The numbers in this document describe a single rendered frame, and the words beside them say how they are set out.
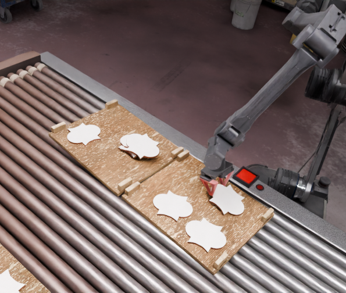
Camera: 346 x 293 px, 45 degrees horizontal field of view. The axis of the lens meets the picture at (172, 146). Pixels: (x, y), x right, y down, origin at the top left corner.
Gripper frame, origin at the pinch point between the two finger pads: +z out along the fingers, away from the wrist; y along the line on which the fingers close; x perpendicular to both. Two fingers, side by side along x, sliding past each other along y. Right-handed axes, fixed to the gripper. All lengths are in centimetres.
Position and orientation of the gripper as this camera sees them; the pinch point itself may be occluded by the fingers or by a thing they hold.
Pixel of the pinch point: (217, 189)
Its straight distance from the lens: 150.6
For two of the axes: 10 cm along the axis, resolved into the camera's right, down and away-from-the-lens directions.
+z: 0.6, 8.7, 5.0
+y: 6.9, -4.0, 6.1
